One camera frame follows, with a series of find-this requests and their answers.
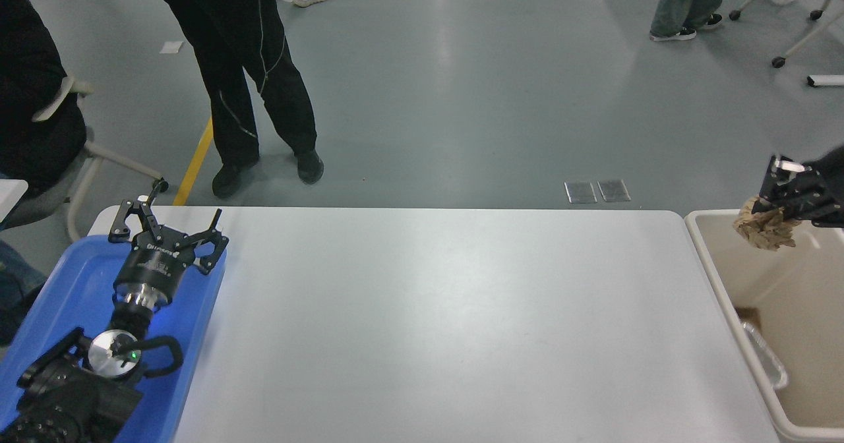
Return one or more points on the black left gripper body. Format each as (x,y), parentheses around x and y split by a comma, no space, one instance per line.
(153,266)

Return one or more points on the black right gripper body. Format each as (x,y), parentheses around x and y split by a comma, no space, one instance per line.
(834,179)

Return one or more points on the wheeled chair with star base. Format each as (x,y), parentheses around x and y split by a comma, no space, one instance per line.
(811,31)

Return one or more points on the white table foot bar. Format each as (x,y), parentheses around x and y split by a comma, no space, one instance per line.
(827,81)

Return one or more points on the crumpled foil tray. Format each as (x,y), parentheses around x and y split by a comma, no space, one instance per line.
(765,360)

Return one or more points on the white desk corner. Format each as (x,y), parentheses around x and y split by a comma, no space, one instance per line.
(10,199)

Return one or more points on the tan paper ball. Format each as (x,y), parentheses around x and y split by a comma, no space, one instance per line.
(765,232)

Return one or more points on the grey office chair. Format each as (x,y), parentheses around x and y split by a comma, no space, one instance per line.
(99,159)

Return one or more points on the metal floor plate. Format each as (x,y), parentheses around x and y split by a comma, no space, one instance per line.
(613,190)
(580,192)

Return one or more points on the white paper scrap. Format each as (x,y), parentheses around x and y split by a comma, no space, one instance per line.
(171,47)

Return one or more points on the large pale plastic bin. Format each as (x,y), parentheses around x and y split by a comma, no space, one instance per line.
(784,298)

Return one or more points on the blue plastic tray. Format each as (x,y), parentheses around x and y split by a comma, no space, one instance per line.
(72,285)

